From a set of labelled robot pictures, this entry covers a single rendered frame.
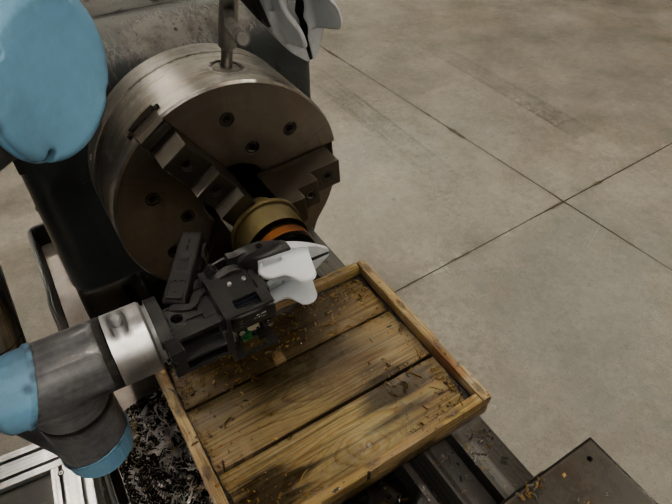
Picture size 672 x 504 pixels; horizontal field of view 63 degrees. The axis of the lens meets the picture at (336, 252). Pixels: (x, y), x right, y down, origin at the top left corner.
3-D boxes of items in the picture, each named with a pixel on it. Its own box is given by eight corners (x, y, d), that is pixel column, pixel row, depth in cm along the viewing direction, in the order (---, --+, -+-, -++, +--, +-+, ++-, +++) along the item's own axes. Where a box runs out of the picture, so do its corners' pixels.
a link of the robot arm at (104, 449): (77, 400, 68) (45, 347, 61) (152, 434, 65) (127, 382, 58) (29, 456, 63) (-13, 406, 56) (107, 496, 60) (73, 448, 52)
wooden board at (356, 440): (152, 371, 79) (146, 354, 76) (362, 274, 92) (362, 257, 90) (241, 568, 60) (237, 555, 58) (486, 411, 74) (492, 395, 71)
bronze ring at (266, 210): (216, 199, 65) (250, 245, 60) (286, 176, 69) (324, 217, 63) (225, 255, 71) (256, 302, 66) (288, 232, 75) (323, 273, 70)
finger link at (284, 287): (348, 294, 64) (277, 326, 61) (322, 263, 68) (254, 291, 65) (348, 275, 62) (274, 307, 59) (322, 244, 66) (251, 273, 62)
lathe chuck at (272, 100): (108, 272, 81) (77, 59, 61) (295, 226, 96) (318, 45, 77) (126, 312, 75) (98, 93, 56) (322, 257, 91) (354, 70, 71)
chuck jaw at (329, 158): (245, 159, 74) (320, 128, 78) (251, 188, 78) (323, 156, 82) (283, 203, 68) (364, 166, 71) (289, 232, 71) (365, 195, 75)
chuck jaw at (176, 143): (199, 185, 73) (129, 136, 64) (225, 157, 72) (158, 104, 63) (234, 232, 66) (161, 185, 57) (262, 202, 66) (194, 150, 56)
